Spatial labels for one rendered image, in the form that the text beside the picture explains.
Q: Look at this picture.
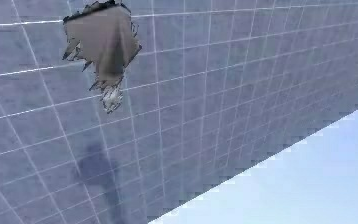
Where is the grey-brown ragged hanging cloth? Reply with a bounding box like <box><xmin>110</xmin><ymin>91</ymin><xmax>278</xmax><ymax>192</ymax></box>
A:
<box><xmin>62</xmin><ymin>0</ymin><xmax>143</xmax><ymax>115</ymax></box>

